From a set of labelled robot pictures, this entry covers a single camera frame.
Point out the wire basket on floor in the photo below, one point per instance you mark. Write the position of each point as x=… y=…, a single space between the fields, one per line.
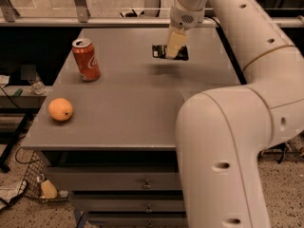
x=34 y=177

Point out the drawer knob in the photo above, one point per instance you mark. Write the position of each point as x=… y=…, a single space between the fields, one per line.
x=148 y=209
x=146 y=185

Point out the metal railing frame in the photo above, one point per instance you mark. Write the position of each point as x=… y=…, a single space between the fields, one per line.
x=81 y=10

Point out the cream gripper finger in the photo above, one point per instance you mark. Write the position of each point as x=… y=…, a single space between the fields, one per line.
x=176 y=40

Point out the red coke can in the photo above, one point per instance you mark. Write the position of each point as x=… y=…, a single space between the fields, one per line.
x=84 y=55

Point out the clear plastic water bottle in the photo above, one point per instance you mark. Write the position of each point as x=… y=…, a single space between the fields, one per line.
x=37 y=85

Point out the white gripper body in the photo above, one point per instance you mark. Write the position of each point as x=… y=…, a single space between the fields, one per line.
x=186 y=17

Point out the black rxbar chocolate bar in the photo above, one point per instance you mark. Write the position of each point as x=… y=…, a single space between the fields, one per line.
x=159 y=51

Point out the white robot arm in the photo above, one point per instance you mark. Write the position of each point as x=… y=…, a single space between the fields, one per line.
x=219 y=132

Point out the orange fruit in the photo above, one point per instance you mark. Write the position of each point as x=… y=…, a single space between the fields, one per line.
x=60 y=109

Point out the yellow bottle in basket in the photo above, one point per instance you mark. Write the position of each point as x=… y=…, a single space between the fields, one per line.
x=48 y=190

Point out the grey drawer cabinet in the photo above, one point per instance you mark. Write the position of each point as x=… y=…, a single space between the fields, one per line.
x=122 y=130

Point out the middle drawer knob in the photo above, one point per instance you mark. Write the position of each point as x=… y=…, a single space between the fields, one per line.
x=148 y=209

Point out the top drawer knob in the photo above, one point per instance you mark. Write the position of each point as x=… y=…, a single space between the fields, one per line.
x=146 y=185

